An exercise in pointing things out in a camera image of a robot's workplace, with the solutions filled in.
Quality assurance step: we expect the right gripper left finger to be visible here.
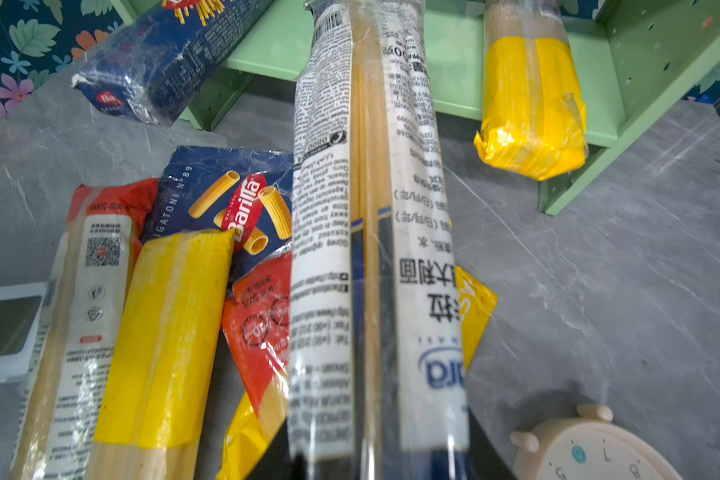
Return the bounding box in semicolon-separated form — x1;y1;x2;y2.
246;421;308;480

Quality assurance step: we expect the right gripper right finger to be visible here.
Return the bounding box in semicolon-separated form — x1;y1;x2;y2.
468;410;516;480

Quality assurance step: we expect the clear spaghetti bag blue end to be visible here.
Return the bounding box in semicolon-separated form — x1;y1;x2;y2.
287;1;470;479

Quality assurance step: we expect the yellow spaghetti bag long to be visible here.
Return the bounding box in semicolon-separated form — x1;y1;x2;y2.
85;230;235;479

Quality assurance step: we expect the yellow-banded spaghetti bag barcode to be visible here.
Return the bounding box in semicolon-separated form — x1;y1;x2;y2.
474;1;589;181

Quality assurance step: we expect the blue Barilla spaghetti box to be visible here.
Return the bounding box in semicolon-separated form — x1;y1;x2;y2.
71;0;271;127

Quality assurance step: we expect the yellow Pasta Time bag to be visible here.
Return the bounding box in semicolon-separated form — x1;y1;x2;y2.
455;266;499;369

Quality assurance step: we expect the green two-tier shelf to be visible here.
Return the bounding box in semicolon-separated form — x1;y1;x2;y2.
110;0;720;217

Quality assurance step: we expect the cream analog alarm clock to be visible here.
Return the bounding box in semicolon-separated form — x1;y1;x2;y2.
510;404;681;480

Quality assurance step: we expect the red spaghetti bag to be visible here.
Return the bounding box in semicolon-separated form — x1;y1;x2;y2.
217;252;291;479

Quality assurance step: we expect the red-ended spaghetti bag white label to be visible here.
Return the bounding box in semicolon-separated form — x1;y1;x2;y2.
9;178;158;479

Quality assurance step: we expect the blue Barilla rigatoni box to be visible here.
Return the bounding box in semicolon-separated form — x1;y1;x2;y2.
142;146;293;283

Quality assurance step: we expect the white digital clock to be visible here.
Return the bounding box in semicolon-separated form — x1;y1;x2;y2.
0;282;47;383

